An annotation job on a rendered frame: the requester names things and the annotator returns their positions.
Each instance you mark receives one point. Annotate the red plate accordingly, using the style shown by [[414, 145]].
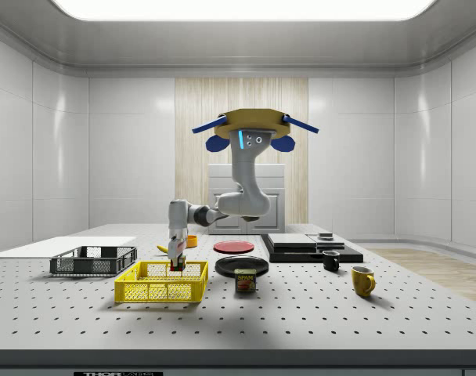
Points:
[[233, 246]]

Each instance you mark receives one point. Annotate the black stove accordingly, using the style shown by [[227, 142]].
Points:
[[293, 244]]

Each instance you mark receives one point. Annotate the puzzle cube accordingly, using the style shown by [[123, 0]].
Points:
[[177, 265]]

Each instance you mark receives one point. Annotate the yellow bowl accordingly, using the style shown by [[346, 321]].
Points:
[[192, 242]]

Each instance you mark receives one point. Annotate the yellow mug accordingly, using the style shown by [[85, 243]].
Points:
[[362, 283]]

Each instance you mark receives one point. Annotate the black mug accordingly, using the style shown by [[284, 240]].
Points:
[[330, 261]]

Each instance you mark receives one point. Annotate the white cabinet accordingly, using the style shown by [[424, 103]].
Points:
[[271, 188]]

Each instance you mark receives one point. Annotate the flat-sided can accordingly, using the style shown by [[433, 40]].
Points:
[[245, 281]]

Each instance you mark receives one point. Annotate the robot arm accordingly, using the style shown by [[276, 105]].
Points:
[[244, 172]]

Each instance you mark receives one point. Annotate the banana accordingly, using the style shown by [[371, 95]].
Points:
[[162, 249]]

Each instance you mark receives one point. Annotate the yellow basket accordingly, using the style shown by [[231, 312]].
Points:
[[159, 291]]

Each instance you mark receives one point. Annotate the dark grey basket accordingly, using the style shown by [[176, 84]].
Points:
[[89, 266]]

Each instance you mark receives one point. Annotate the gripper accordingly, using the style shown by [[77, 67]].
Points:
[[175, 246]]

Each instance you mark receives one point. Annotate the black plate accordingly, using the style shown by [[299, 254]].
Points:
[[230, 264]]

